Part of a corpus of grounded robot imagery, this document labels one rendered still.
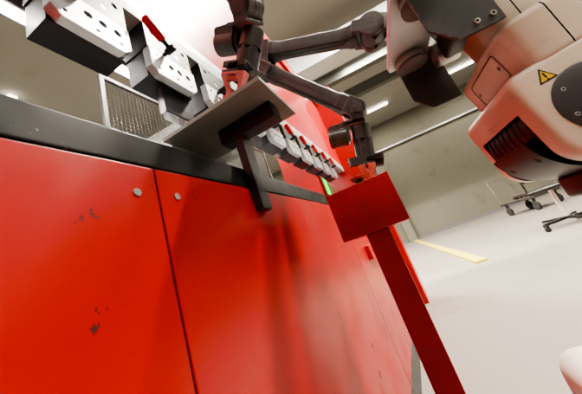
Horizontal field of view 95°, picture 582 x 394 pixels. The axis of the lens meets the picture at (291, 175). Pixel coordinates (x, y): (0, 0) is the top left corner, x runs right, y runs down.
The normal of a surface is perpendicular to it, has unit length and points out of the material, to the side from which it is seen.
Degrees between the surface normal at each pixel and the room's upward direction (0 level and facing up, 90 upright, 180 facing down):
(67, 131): 90
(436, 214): 90
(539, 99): 90
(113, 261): 90
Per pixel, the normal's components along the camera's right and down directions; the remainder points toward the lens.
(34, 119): 0.85, -0.42
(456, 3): -0.33, -0.19
